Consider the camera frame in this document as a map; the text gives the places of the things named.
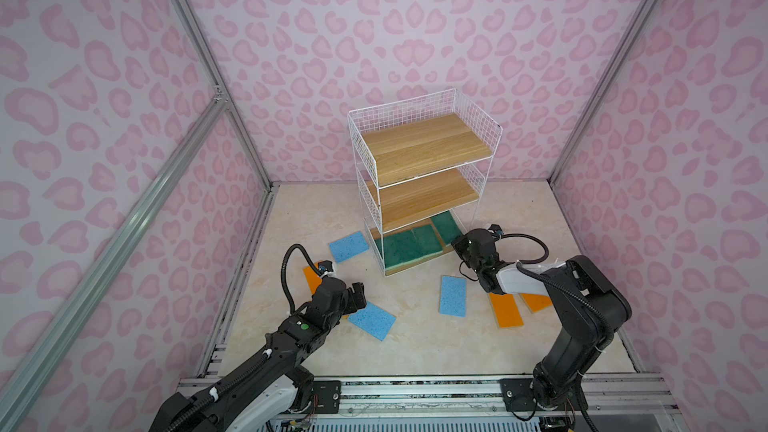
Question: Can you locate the orange sponge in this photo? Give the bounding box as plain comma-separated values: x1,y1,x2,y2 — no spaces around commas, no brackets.
488,294,524,329
303,266,322,295
520,293,553,313

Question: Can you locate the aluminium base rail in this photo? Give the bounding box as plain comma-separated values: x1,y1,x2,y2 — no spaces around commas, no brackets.
150,368,687,431

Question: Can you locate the blue sponge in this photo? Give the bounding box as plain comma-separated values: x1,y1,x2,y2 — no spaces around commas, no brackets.
348,303,396,341
329,231,369,263
439,276,467,317

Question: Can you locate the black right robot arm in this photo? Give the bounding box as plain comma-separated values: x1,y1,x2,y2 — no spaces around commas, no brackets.
451,224,632,421

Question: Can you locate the orange sponge upper left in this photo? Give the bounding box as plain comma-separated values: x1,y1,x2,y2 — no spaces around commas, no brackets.
303,266,322,295

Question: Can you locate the white wire wooden shelf rack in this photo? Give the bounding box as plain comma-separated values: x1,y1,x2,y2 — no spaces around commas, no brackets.
348,89,503,276

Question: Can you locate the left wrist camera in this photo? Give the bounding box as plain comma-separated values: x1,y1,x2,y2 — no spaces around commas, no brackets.
315,260,335,278

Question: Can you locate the green sponge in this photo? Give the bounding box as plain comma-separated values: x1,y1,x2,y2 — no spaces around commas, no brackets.
374,236,392,270
431,211,463,246
386,230,421,270
412,225,443,257

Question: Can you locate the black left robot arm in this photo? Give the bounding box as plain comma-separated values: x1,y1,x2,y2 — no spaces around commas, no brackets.
149,244,367,431

